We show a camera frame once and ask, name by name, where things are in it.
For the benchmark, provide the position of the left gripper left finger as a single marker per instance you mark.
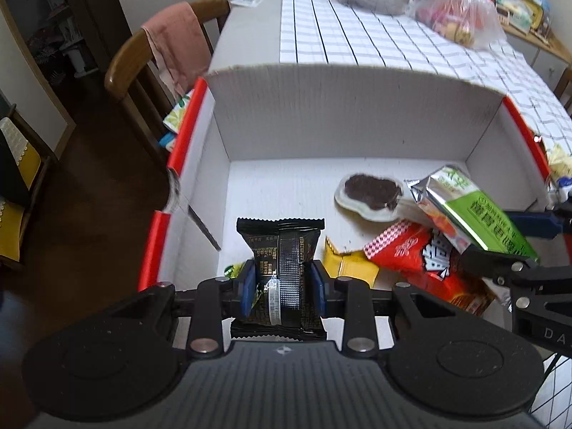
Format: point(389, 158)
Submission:
point(214, 301)

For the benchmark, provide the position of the left wooden chair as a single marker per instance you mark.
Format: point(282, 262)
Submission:
point(132, 79)

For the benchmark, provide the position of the red white cardboard box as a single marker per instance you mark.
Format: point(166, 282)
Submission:
point(275, 141)

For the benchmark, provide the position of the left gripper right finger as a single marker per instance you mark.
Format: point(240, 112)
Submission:
point(347, 299)

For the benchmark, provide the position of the black cookie wrapper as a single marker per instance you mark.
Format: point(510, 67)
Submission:
point(278, 287)

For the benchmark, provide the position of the yellow box on cabinet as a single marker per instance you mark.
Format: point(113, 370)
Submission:
point(538, 14)

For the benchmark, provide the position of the dark bookshelf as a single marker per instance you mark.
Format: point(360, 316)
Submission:
point(68, 46)

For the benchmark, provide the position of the yellow foil snack packet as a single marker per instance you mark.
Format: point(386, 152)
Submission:
point(348, 264)

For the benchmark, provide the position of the pink towel on chair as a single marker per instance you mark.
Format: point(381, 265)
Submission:
point(179, 47)

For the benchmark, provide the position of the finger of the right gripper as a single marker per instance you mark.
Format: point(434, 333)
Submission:
point(493, 265)
point(547, 224)

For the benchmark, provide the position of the cream yellow pastry packet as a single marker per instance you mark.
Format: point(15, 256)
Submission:
point(560, 164)

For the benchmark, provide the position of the right wooden chair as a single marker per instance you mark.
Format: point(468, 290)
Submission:
point(562, 85)

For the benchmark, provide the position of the pink plastic bag of snacks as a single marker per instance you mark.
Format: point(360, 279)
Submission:
point(473, 24)

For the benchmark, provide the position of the small green jelly cup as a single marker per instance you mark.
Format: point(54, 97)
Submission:
point(233, 271)

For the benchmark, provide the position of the tissue pack white green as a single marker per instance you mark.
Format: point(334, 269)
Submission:
point(518, 13)

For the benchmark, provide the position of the white wooden cabinet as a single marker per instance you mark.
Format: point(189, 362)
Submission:
point(549, 60)

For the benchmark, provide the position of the wooden chair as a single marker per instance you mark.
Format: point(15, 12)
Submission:
point(132, 79)
point(562, 85)

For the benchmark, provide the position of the red crispy noodle packet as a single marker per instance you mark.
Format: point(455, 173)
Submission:
point(425, 258)

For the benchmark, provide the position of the green snack bar packet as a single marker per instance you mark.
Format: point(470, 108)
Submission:
point(466, 215)

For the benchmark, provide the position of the white blue snack packet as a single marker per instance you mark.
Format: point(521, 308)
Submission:
point(564, 189)

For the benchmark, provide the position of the checkered white tablecloth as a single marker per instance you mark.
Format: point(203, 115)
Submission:
point(329, 32)

